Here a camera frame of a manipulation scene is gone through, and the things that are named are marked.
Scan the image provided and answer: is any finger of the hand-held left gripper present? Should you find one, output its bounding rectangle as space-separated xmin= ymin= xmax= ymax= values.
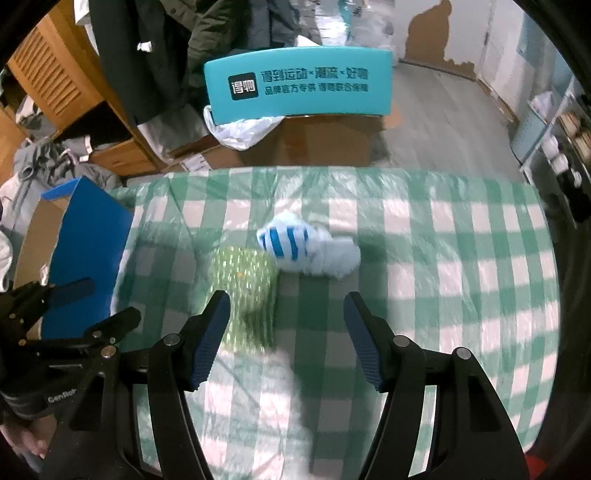
xmin=13 ymin=277 xmax=96 ymax=317
xmin=76 ymin=306 xmax=143 ymax=349

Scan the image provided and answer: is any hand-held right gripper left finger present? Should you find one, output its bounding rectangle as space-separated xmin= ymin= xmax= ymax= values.
xmin=41 ymin=290 xmax=232 ymax=480

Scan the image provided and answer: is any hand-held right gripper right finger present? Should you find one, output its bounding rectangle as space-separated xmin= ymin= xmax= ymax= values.
xmin=343 ymin=292 xmax=532 ymax=480

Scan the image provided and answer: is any blue striped white sock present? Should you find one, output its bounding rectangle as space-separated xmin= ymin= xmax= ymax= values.
xmin=256 ymin=211 xmax=362 ymax=282

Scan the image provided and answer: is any person's left hand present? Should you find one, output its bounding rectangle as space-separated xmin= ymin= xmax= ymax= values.
xmin=0 ymin=415 xmax=51 ymax=464

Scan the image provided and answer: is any blue cardboard box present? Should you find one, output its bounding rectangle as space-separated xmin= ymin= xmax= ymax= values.
xmin=13 ymin=175 xmax=136 ymax=343

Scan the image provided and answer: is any green dotted sock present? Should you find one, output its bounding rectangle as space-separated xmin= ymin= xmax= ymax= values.
xmin=207 ymin=244 xmax=283 ymax=348

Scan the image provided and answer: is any green checkered tablecloth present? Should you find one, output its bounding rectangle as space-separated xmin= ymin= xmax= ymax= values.
xmin=110 ymin=166 xmax=556 ymax=480

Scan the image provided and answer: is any grey clothing pile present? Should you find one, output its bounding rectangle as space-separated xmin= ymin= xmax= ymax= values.
xmin=0 ymin=135 xmax=123 ymax=206

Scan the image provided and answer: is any wooden cabinet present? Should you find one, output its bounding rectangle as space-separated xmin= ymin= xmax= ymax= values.
xmin=0 ymin=13 xmax=168 ymax=179

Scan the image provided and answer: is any brown cardboard box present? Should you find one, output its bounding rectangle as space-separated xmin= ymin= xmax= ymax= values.
xmin=161 ymin=113 xmax=403 ymax=172

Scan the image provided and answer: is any red box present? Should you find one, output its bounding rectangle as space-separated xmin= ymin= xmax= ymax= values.
xmin=524 ymin=455 xmax=551 ymax=480

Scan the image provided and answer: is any black jacket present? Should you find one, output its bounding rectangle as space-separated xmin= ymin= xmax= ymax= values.
xmin=87 ymin=0 xmax=200 ymax=126

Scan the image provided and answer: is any teal printed box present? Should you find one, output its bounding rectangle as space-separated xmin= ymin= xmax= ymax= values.
xmin=203 ymin=46 xmax=394 ymax=127

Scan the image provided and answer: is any light blue bin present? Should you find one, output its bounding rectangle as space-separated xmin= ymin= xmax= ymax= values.
xmin=509 ymin=108 xmax=553 ymax=165

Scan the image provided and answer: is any white shoe rack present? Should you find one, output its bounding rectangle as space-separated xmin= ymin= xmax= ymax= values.
xmin=521 ymin=76 xmax=591 ymax=223

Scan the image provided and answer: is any dark green jacket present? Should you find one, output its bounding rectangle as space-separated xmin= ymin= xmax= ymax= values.
xmin=187 ymin=0 xmax=278 ymax=90

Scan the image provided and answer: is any small white plastic bag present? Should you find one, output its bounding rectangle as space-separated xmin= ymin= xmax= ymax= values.
xmin=531 ymin=90 xmax=567 ymax=114

